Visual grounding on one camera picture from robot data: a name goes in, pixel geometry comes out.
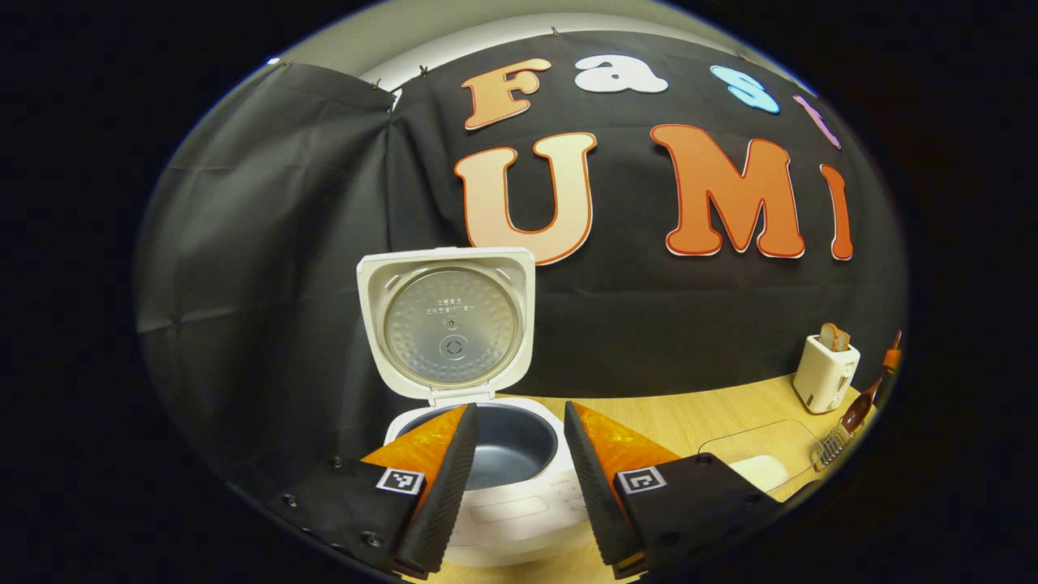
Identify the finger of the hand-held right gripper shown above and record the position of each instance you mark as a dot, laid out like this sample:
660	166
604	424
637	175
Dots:
894	357

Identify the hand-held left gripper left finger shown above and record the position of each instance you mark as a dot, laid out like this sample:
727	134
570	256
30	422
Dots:
442	503

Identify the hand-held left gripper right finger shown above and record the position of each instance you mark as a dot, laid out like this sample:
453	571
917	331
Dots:
596	495

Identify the brown wooden spoon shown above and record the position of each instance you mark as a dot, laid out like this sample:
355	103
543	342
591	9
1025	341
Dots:
855	414

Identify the white rice cooker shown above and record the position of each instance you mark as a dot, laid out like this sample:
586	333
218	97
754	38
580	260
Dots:
450	324

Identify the toasted bread slice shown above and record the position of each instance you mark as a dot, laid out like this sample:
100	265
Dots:
827	337
843	341

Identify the white toaster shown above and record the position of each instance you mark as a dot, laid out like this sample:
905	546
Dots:
823	377

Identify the clear plastic box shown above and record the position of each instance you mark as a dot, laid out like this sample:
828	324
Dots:
758	442

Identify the black backdrop cloth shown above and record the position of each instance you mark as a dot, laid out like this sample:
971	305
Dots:
284	243

